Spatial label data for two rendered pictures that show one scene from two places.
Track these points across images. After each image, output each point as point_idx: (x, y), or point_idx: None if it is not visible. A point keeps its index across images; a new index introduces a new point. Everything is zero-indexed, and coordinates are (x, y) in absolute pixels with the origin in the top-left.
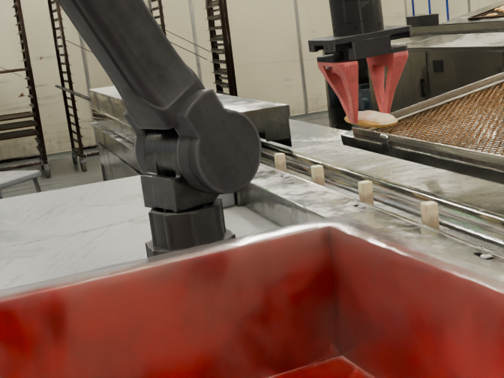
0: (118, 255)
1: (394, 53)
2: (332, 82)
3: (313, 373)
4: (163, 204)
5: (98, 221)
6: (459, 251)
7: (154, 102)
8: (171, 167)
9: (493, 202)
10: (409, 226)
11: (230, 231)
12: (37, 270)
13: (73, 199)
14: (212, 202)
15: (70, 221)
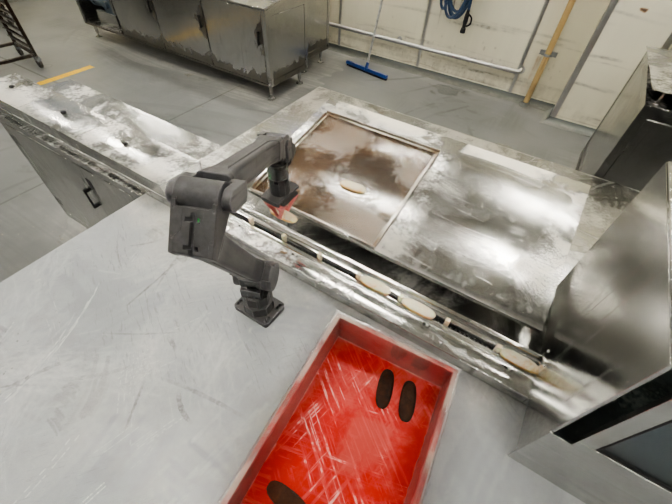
0: (205, 292)
1: (294, 197)
2: (270, 207)
3: (336, 346)
4: (253, 297)
5: (161, 262)
6: (347, 285)
7: (256, 280)
8: (255, 287)
9: None
10: (322, 270)
11: None
12: (179, 313)
13: (116, 238)
14: None
15: (144, 264)
